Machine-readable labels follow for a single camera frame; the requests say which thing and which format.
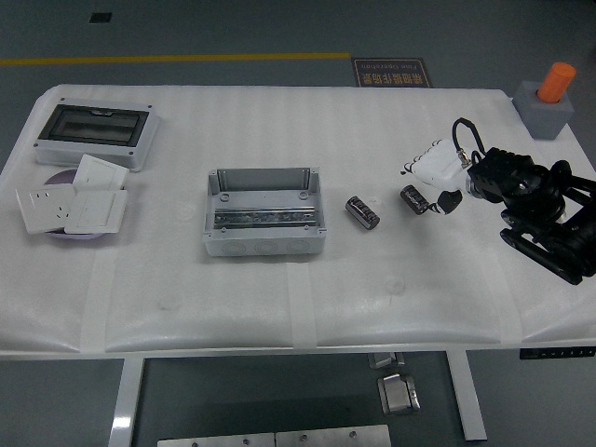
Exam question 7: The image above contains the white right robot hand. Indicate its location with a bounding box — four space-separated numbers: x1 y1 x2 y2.
399 138 471 216

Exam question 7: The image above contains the open grey junction box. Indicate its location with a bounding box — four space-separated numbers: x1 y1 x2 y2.
201 166 327 258

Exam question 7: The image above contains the grey distribution box dark window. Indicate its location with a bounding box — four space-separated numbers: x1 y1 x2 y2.
33 96 161 173

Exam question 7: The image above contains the black floor sign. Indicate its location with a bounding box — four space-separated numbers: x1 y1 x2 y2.
351 57 433 88

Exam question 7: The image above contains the grey block holder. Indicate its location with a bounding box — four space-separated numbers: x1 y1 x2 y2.
512 80 574 141

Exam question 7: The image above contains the orange cylinder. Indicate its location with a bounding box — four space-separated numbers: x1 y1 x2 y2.
535 61 577 104

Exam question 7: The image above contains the white foam table mat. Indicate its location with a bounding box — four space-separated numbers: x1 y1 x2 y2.
0 83 596 355

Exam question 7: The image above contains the small silver metal block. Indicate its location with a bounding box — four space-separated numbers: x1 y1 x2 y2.
368 352 406 371

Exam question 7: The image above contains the black table control panel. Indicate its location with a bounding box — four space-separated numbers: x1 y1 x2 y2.
520 346 596 360

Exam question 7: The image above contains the white table leg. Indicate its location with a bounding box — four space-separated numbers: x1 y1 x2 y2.
107 357 146 447
444 351 488 442

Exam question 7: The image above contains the yellow floor tape line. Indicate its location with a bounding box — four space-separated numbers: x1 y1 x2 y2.
0 51 352 67

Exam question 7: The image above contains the white tape strip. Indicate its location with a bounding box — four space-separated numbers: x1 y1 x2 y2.
78 253 117 354

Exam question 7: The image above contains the purple round plate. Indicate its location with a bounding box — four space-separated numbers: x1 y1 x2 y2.
44 169 108 242

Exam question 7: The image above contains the grey metal base plate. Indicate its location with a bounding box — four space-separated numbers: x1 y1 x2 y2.
156 432 277 447
274 424 392 447

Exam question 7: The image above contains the white wall switch plate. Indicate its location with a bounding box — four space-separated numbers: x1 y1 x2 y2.
73 154 130 191
63 189 129 235

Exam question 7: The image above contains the white wall socket plate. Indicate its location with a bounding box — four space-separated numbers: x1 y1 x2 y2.
15 185 77 235

